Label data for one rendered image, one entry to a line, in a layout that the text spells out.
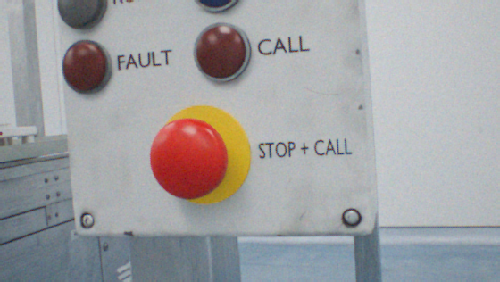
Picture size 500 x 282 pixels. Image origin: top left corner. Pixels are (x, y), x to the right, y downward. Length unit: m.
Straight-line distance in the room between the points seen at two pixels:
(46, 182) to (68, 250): 0.23
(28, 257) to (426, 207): 2.78
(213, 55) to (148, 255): 0.16
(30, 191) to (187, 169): 1.07
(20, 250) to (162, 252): 1.01
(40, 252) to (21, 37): 0.69
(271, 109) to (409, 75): 3.42
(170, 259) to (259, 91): 0.15
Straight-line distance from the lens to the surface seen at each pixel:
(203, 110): 0.31
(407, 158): 3.73
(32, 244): 1.44
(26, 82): 1.84
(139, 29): 0.33
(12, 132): 1.34
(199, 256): 0.39
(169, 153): 0.29
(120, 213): 0.34
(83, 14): 0.34
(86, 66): 0.33
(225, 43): 0.30
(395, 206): 3.79
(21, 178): 1.32
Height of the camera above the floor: 0.91
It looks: 3 degrees down
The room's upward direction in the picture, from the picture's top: 4 degrees counter-clockwise
